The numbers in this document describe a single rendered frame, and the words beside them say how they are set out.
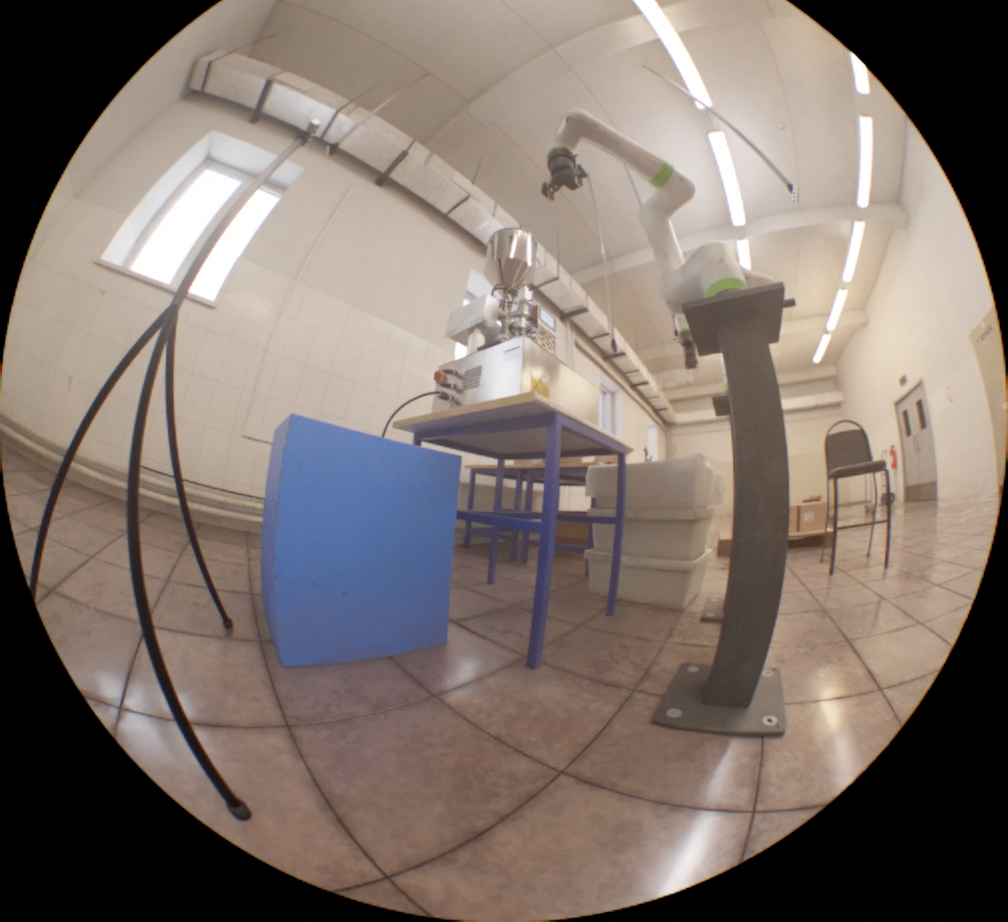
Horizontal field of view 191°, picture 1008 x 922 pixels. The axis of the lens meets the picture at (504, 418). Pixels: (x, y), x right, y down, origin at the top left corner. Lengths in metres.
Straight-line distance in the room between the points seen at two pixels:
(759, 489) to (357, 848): 0.86
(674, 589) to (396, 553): 1.14
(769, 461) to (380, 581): 0.91
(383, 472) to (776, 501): 0.87
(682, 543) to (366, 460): 1.25
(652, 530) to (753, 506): 0.85
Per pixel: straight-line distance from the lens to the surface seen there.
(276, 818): 0.56
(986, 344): 5.51
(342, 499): 0.73
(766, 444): 0.69
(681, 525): 1.41
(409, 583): 0.86
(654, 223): 1.19
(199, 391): 2.28
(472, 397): 1.10
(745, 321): 0.79
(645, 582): 1.51
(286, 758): 0.63
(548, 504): 0.79
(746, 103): 4.71
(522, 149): 4.39
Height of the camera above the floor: 0.49
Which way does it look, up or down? 15 degrees up
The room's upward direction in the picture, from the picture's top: 5 degrees clockwise
